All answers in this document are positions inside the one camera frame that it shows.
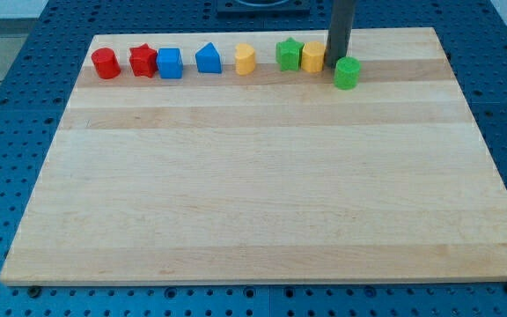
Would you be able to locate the green cylinder block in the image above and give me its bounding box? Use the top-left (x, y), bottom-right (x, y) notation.
top-left (334, 56), bottom-right (361, 90)

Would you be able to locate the wooden board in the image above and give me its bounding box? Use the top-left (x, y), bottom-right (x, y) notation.
top-left (0, 27), bottom-right (507, 286)

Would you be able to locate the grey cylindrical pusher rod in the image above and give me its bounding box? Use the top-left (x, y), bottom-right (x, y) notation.
top-left (325, 0), bottom-right (356, 68)

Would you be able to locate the red star block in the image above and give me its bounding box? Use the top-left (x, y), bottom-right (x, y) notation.
top-left (129, 43), bottom-right (158, 77)

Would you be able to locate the blue cube block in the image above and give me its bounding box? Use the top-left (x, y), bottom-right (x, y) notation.
top-left (157, 48), bottom-right (183, 79)

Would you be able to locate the green star block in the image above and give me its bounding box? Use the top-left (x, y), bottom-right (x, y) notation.
top-left (276, 37), bottom-right (305, 71)

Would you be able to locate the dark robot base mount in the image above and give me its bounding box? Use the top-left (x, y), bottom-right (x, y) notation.
top-left (214, 0), bottom-right (312, 16)

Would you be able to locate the blue triangle block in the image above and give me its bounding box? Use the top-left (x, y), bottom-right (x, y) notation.
top-left (195, 42), bottom-right (222, 74)

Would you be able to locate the yellow crescent block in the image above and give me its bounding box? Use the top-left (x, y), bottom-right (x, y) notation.
top-left (234, 43), bottom-right (256, 76)

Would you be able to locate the red cylinder block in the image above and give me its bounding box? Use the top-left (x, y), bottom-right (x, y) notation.
top-left (91, 48), bottom-right (121, 79)

